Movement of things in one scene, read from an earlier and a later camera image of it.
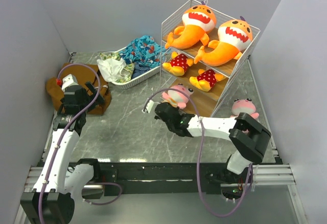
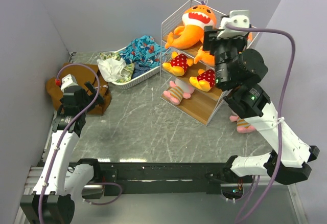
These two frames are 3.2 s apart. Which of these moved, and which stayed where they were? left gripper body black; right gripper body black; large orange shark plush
Moved: right gripper body black
Stayed: large orange shark plush; left gripper body black
